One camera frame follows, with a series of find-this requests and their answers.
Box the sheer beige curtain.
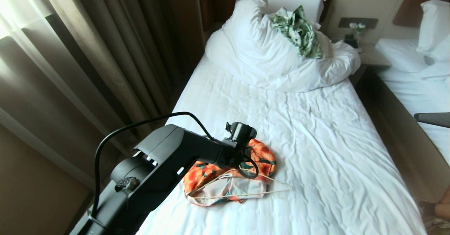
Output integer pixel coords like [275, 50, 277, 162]
[0, 0, 142, 190]

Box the white pillow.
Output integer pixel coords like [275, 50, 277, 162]
[232, 0, 327, 25]
[416, 0, 450, 55]

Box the orange floral shirt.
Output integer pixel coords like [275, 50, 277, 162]
[183, 139, 277, 207]

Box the pale thin clothes hanger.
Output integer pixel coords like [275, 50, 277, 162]
[186, 168, 292, 198]

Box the bed with white sheet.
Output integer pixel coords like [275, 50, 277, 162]
[135, 27, 428, 235]

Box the black cable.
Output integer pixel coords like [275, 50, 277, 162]
[92, 112, 215, 219]

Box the brown wooden headboard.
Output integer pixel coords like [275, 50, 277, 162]
[199, 0, 335, 32]
[392, 0, 450, 27]

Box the green leaf print cloth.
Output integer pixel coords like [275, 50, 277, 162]
[270, 5, 323, 59]

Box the person's leg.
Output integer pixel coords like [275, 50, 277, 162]
[434, 188, 450, 220]

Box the white crumpled duvet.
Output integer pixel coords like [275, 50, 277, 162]
[205, 0, 362, 93]

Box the bed with wooden frame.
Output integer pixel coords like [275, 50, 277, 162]
[354, 37, 450, 204]

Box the small white flower plant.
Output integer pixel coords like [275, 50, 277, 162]
[344, 23, 366, 50]

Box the brown drape curtain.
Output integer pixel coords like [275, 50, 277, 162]
[38, 0, 203, 141]

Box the wooden nightstand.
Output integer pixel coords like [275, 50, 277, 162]
[347, 41, 392, 86]

